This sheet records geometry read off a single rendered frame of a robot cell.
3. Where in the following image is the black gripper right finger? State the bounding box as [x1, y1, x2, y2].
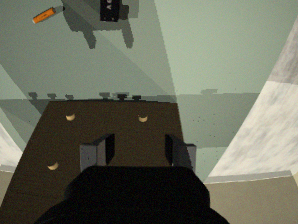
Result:
[165, 134, 196, 173]

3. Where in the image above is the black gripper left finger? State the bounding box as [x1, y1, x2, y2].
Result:
[80, 133, 115, 172]

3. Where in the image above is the black 9v battery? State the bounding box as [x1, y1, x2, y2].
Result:
[100, 0, 120, 22]

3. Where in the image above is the small wooden chest of drawers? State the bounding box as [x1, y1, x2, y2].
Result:
[0, 101, 184, 218]

